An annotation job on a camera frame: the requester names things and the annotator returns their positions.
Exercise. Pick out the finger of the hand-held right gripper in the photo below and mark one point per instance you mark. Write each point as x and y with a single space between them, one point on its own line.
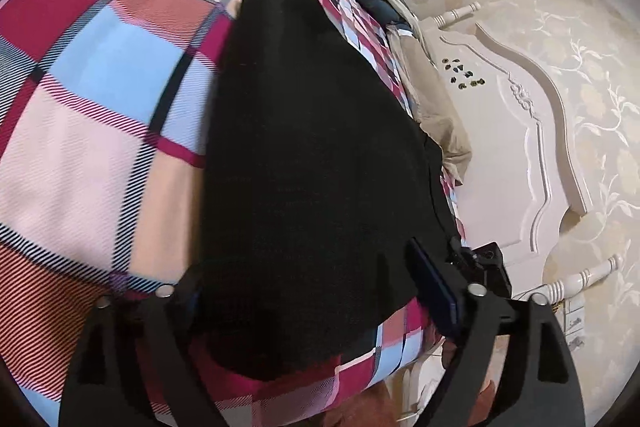
457 254

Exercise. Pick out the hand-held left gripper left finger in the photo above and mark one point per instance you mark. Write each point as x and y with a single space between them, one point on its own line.
175 307

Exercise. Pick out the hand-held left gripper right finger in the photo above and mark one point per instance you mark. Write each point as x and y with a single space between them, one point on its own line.
432 287

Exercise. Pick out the black pants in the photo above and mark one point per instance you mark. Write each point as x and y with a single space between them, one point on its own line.
310 157

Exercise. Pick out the white nightstand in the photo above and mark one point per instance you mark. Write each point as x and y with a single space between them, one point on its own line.
574 322

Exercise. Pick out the white carved headboard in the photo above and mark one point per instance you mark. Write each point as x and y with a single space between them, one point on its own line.
500 157

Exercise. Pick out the beige pillow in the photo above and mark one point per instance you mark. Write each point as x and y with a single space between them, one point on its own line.
430 107

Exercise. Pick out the cluster of small dark stickers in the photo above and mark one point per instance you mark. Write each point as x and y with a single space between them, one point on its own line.
462 74

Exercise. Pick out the plaid bed sheet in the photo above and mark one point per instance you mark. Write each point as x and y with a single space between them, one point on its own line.
100 107

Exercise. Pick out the white bed side rail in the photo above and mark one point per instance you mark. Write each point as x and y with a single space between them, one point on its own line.
415 387

